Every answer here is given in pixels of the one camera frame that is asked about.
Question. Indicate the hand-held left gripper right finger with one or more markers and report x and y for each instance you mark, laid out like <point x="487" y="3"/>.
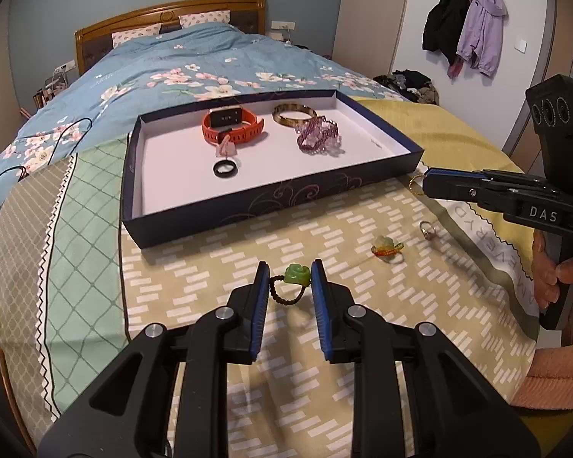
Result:
<point x="321" y="315"/>

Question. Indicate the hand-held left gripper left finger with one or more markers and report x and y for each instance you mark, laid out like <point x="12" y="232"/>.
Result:
<point x="260" y="315"/>

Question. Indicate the navy cardboard box lid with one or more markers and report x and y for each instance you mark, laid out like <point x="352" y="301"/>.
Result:
<point x="181" y="171"/>

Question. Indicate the black jacket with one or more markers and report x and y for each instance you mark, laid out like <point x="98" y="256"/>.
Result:
<point x="444" y="24"/>

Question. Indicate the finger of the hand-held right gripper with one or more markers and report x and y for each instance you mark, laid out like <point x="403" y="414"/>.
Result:
<point x="515" y="179"/>
<point x="458" y="190"/>

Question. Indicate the wooden bed headboard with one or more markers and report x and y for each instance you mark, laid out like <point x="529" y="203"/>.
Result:
<point x="124" y="21"/>

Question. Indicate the orange smartwatch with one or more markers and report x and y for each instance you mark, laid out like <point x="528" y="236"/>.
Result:
<point x="224" y="117"/>

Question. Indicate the bed with blue floral duvet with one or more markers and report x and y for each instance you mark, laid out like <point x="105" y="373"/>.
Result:
<point x="172" y="62"/>

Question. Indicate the beige wardrobe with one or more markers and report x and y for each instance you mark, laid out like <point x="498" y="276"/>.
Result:
<point x="372" y="14"/>

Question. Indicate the white wall socket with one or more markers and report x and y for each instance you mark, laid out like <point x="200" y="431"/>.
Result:
<point x="63" y="65"/>
<point x="283" y="25"/>

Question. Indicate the pile of dark clothes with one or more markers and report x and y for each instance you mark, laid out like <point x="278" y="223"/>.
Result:
<point x="410" y="83"/>

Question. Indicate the purple jacket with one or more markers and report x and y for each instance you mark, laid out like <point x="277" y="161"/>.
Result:
<point x="482" y="28"/>

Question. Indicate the gold tortoiseshell bangle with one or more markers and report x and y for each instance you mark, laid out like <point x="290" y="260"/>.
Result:
<point x="291" y="122"/>

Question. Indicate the pink hair clip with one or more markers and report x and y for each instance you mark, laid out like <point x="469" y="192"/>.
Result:
<point x="228" y="147"/>

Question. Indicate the white light switch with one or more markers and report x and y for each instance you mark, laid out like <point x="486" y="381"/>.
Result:
<point x="521" y="45"/>

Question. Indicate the person's right hand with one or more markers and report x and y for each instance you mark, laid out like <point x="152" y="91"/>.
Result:
<point x="546" y="276"/>

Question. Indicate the person's right forearm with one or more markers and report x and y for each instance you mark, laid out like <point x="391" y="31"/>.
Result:
<point x="554" y="377"/>

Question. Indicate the group of cosmetic bottles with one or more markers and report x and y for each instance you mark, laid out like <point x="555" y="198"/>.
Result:
<point x="50" y="88"/>

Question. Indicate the white patterned pillow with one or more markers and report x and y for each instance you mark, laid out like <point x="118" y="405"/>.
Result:
<point x="136" y="35"/>
<point x="205" y="18"/>

